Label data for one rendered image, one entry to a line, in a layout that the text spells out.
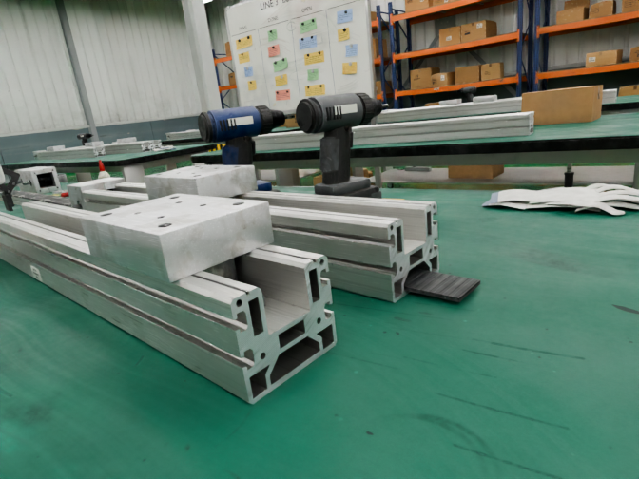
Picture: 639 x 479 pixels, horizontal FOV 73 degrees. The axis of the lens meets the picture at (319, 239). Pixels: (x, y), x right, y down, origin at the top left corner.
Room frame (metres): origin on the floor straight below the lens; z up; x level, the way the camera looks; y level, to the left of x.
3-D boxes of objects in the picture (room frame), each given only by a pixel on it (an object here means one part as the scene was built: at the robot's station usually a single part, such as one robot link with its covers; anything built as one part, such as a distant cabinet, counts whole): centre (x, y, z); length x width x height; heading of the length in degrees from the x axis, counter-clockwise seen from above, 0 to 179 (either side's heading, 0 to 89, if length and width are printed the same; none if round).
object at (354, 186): (0.81, -0.08, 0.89); 0.20 x 0.08 x 0.22; 125
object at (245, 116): (0.90, 0.11, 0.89); 0.20 x 0.08 x 0.22; 119
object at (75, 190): (1.02, 0.51, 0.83); 0.12 x 0.09 x 0.10; 136
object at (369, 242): (0.72, 0.19, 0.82); 0.80 x 0.10 x 0.09; 46
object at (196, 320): (0.58, 0.32, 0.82); 0.80 x 0.10 x 0.09; 46
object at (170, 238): (0.41, 0.14, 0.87); 0.16 x 0.11 x 0.07; 46
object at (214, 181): (0.72, 0.19, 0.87); 0.16 x 0.11 x 0.07; 46
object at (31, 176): (1.77, 1.09, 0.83); 0.11 x 0.10 x 0.10; 139
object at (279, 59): (4.04, 0.00, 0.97); 1.50 x 0.50 x 1.95; 52
